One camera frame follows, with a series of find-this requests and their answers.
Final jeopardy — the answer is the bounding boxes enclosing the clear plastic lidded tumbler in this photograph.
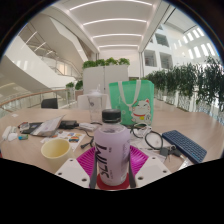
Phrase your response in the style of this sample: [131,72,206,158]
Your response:
[87,84,104,124]

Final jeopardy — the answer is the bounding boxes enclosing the black power adapter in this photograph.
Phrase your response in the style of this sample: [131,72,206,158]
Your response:
[59,119,80,130]

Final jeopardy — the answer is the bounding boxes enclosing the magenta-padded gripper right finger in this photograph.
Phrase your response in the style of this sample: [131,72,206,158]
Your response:
[128,144,172,188]

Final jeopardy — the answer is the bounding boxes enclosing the black chair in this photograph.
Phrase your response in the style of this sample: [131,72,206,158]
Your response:
[40,97,59,110]

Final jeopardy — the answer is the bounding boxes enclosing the purple drink bottle black cap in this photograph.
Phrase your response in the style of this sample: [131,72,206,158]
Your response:
[93,108,131,187]

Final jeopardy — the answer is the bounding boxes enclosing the black cables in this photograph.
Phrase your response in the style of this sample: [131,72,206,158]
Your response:
[79,121,183,159]

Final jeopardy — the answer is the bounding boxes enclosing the white computer mouse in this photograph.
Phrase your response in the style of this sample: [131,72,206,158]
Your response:
[7,132,18,142]

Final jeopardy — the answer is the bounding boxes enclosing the green tote bag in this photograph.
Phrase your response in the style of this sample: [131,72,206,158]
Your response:
[108,79,155,127]

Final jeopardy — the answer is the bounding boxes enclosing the colourful sticker sheet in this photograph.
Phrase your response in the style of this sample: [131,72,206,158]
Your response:
[40,129,86,153]

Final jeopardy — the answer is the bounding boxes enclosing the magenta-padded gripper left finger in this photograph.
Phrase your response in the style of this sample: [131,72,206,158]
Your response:
[54,146,101,189]

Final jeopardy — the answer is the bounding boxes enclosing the cream yellow mug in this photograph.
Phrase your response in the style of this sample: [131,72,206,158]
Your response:
[40,138,72,168]

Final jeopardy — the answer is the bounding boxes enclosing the ceiling strip lights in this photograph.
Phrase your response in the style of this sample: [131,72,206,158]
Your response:
[68,0,154,49]

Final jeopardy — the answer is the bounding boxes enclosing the white power adapter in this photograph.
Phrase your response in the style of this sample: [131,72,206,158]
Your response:
[78,122,99,132]

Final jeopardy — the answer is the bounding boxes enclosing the row of green hedge plants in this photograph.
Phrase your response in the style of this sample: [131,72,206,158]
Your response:
[143,56,224,113]

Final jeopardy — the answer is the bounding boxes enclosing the wooden planter with plants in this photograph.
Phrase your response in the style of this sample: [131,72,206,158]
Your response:
[65,79,84,101]

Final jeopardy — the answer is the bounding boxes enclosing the green plants on cabinet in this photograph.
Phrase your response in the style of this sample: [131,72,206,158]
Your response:
[82,57,131,70]

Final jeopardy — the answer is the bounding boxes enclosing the dark blue keyboard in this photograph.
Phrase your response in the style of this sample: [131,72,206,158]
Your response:
[161,129,208,164]

